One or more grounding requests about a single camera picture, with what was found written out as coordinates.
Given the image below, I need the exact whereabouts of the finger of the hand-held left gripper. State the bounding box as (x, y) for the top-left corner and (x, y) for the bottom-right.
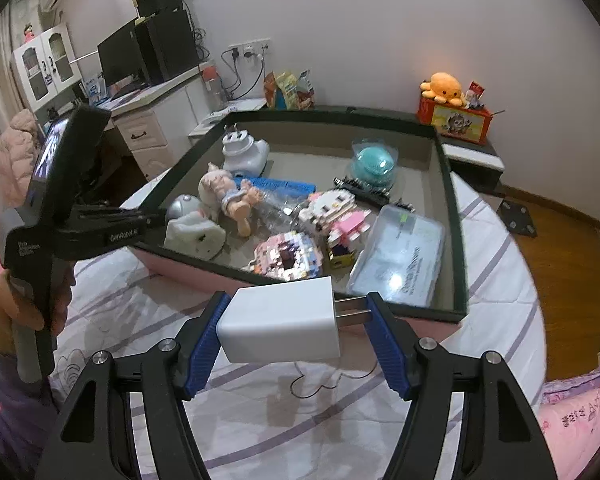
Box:
(79, 202), (171, 232)

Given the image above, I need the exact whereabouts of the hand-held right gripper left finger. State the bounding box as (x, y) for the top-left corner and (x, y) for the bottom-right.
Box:
(35, 292), (233, 480)

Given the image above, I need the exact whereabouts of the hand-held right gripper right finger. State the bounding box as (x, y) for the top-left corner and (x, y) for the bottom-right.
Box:
(365, 291), (556, 480)

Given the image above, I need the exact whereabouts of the white astronaut toy silver head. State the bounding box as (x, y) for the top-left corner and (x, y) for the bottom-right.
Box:
(164, 194), (227, 261)

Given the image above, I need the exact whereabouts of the white charger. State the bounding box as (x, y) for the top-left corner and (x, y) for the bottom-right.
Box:
(216, 275), (371, 365)

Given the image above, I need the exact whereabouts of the clear plastic case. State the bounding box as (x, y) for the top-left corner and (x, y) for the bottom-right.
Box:
(347, 203), (446, 307)

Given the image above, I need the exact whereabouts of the pink baby doll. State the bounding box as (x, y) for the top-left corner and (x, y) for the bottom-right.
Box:
(198, 161), (263, 237)

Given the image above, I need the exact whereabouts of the blue and gold small box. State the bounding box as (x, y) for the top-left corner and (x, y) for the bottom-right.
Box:
(327, 242), (363, 271)

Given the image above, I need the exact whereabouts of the pink donut block figure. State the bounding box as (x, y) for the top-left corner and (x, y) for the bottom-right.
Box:
(250, 231), (322, 282)

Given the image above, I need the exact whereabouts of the white plug-in device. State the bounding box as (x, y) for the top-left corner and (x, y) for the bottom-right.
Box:
(221, 124), (271, 177)

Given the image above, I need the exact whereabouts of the white cat block figure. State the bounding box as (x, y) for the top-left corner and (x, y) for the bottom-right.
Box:
(300, 189), (373, 256)

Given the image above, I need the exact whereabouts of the black hair clip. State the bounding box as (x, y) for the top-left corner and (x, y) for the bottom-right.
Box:
(332, 175), (416, 208)

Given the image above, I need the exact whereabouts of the pink storage box black rim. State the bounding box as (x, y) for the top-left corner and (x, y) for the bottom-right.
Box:
(132, 106), (468, 323)

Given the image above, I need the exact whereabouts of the teal round toy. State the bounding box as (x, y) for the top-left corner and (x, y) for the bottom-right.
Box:
(349, 137), (398, 193)

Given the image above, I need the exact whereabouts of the person's left forearm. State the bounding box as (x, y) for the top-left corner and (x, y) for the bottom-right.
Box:
(0, 345), (76, 480)

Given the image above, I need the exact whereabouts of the person's left hand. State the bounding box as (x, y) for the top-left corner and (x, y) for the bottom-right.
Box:
(0, 259), (77, 358)

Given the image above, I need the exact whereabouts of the pink padded jacket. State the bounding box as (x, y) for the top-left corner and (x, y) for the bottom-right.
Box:
(0, 108), (38, 206)

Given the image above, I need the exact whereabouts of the white desk with drawers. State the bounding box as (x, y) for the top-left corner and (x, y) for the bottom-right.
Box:
(87, 62), (216, 181)

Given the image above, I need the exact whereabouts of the blue and white box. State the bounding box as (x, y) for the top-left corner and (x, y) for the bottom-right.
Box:
(82, 76), (106, 103)

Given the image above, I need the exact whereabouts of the white glass-door cabinet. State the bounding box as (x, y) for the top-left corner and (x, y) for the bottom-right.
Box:
(11, 24), (83, 111)

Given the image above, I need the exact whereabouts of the black computer monitor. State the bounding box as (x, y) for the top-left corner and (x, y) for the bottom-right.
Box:
(97, 17), (148, 93)

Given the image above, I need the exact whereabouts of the white curtain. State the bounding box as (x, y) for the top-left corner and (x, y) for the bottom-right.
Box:
(0, 0), (46, 126)

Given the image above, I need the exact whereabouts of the clear bottle with orange cap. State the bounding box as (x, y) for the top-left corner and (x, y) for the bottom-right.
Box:
(202, 64), (226, 111)

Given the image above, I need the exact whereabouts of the white-top nightstand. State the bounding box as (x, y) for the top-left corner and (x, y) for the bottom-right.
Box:
(187, 97), (268, 138)

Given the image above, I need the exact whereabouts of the black computer tower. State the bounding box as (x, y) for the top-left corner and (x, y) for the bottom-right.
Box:
(135, 8), (201, 86)

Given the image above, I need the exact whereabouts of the orange snack bag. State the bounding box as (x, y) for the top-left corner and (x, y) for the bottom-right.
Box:
(264, 71), (281, 108)

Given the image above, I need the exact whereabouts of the yellow and blue snack bag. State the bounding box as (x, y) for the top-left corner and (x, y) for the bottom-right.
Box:
(275, 72), (301, 110)

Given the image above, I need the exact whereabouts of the pink quilt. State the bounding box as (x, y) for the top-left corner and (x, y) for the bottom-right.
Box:
(535, 362), (600, 480)

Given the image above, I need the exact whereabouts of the pale snack bag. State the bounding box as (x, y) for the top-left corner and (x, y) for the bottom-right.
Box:
(297, 70), (316, 110)

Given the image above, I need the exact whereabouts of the red and yellow toy box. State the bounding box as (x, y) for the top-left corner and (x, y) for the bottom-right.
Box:
(416, 95), (493, 147)

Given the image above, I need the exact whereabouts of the orange octopus plush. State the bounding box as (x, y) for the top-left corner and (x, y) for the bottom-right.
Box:
(420, 72), (466, 107)

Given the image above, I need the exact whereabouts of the red snack pack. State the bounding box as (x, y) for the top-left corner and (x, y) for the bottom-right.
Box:
(464, 80), (486, 108)

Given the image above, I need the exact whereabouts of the black power cable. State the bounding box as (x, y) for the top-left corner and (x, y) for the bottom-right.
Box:
(221, 50), (246, 101)

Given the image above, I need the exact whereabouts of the black metal bracket base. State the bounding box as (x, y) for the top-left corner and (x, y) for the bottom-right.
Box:
(500, 200), (538, 238)

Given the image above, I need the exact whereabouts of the white wall socket strip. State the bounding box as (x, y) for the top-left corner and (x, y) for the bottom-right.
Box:
(228, 37), (272, 58)

